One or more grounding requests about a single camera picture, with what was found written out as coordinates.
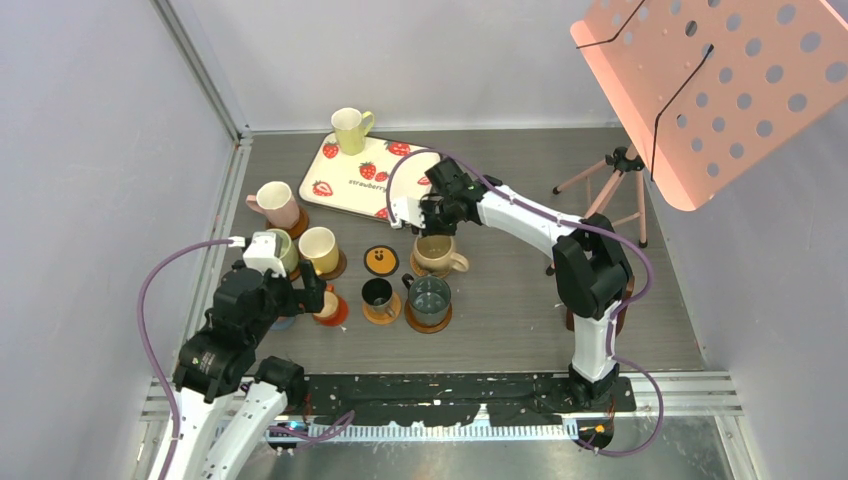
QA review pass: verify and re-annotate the small orange cup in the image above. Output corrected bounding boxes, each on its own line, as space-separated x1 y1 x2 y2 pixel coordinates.
314 285 339 322

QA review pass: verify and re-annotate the red apple smiley coaster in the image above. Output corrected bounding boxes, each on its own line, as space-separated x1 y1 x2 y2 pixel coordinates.
312 298 349 327

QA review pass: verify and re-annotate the blue round coaster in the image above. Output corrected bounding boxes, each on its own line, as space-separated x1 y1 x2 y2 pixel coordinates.
270 317 296 331

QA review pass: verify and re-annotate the dark walnut round coaster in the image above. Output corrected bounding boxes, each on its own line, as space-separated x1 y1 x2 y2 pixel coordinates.
321 250 348 280

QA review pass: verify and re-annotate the light green cup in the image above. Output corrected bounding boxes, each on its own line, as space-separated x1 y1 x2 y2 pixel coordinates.
268 228 300 274

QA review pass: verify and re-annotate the yellow mug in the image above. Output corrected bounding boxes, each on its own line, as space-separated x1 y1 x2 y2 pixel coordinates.
331 107 376 156
298 226 340 279

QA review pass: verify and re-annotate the beige brown cup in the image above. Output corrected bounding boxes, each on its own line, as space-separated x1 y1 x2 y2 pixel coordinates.
411 235 470 278

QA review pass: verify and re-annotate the dark maroon cup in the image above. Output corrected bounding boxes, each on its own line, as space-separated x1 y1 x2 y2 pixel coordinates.
361 278 395 317

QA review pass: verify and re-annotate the light orange round coaster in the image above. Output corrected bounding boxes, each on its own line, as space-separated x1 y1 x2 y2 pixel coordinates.
362 293 402 325

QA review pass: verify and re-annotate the orange black smiley coaster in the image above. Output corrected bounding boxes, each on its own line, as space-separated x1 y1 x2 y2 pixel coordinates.
363 245 400 277

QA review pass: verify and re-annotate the woven rattan coaster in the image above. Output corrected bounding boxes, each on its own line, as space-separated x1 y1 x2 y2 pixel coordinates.
409 254 431 277

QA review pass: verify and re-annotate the pink white mug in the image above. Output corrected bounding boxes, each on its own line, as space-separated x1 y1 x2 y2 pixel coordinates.
245 181 301 230

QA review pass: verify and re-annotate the dark green mug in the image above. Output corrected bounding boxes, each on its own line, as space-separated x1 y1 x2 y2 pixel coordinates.
402 274 452 325

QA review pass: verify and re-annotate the dark brown ridged coaster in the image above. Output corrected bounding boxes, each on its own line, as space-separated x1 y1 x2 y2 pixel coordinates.
404 301 453 334

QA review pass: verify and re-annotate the yellow mug back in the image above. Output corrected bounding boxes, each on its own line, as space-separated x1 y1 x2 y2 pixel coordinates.
331 107 376 156

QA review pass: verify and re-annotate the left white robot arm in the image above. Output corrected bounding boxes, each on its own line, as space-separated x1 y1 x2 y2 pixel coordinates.
150 260 327 479

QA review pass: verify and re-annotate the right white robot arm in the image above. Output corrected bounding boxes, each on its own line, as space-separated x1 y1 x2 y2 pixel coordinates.
412 158 633 411

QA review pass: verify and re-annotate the cream serving tray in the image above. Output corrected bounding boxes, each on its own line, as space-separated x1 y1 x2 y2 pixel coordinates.
298 133 440 221

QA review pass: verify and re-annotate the pink perforated music stand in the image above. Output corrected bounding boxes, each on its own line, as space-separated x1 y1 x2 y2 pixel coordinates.
570 1 847 211

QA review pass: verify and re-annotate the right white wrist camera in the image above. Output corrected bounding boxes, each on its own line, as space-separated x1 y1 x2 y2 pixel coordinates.
388 196 425 229

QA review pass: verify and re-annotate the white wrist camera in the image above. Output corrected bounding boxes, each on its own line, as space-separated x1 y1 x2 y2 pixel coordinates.
228 231 287 277
388 196 425 229

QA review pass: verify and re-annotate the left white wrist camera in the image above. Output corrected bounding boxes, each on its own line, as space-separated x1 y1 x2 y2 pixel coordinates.
228 231 287 277

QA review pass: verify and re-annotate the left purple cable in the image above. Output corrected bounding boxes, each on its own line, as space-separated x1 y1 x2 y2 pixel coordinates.
136 238 356 480

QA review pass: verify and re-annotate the purple cable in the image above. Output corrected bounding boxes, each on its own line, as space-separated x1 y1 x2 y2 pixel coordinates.
136 238 356 480
386 148 665 460

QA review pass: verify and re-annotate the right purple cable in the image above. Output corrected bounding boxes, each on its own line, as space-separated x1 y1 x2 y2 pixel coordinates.
386 148 665 460

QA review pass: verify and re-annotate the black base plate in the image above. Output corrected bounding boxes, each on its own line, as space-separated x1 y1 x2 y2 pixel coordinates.
284 373 636 427

